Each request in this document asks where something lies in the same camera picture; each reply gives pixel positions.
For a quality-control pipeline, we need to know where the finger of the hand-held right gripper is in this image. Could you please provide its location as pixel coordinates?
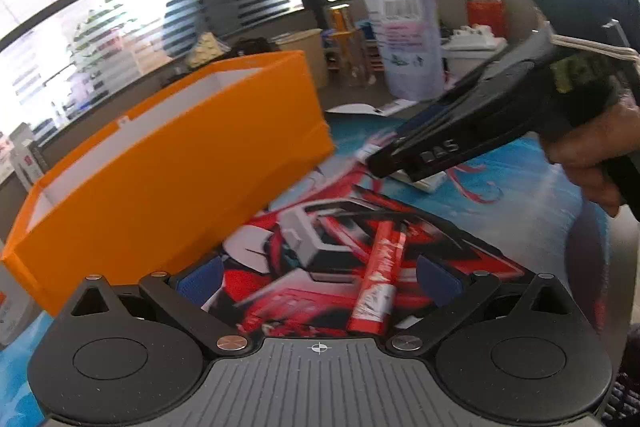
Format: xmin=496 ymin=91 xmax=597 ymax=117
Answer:
xmin=366 ymin=132 xmax=421 ymax=181
xmin=396 ymin=57 xmax=506 ymax=142

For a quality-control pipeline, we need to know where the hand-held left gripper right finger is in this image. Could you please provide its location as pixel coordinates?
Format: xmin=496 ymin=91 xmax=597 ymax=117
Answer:
xmin=389 ymin=254 xmax=571 ymax=354

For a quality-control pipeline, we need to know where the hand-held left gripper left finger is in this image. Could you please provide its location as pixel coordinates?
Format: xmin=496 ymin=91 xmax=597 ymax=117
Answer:
xmin=70 ymin=254 xmax=251 ymax=358

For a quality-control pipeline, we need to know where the small white barcode box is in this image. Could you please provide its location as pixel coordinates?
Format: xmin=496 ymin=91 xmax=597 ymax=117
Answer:
xmin=390 ymin=169 xmax=448 ymax=194

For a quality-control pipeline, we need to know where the red tube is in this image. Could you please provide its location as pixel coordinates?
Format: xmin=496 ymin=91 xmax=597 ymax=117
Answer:
xmin=346 ymin=219 xmax=407 ymax=335

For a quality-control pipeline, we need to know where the orange cardboard box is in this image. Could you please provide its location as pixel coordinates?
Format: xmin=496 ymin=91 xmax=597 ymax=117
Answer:
xmin=0 ymin=50 xmax=336 ymax=318

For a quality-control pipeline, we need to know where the person's right hand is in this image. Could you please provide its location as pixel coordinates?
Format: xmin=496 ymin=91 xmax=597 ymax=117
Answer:
xmin=545 ymin=89 xmax=640 ymax=220

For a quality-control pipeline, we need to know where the white paper sheet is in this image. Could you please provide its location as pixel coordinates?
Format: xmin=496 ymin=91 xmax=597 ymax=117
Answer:
xmin=325 ymin=99 xmax=416 ymax=115

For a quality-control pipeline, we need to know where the white power strip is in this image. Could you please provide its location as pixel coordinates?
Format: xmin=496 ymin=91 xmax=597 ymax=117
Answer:
xmin=442 ymin=24 xmax=508 ymax=52

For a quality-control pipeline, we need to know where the pale purple spout pouch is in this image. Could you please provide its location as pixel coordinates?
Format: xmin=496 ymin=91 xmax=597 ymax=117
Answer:
xmin=346 ymin=0 xmax=446 ymax=100

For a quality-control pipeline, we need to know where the red can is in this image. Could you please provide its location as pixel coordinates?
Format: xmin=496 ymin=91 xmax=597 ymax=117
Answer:
xmin=466 ymin=0 xmax=503 ymax=38

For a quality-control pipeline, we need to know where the blue and red printed mat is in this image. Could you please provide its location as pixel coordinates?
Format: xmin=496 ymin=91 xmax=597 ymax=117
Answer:
xmin=0 ymin=104 xmax=616 ymax=350

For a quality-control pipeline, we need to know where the yellow box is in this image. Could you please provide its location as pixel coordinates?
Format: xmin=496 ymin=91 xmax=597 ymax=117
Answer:
xmin=327 ymin=4 xmax=358 ymax=75

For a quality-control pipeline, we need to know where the beige paper cup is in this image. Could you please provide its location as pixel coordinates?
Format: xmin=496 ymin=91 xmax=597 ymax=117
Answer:
xmin=272 ymin=28 xmax=328 ymax=90

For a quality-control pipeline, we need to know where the white box with red label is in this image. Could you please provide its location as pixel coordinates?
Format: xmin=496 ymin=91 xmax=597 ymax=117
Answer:
xmin=10 ymin=122 xmax=51 ymax=185

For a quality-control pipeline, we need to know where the pill blister pack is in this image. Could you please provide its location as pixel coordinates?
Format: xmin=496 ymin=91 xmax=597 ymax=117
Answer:
xmin=186 ymin=32 xmax=232 ymax=68

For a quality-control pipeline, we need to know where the black keyboard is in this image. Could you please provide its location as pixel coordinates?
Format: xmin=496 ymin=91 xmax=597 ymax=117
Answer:
xmin=600 ymin=377 xmax=640 ymax=427

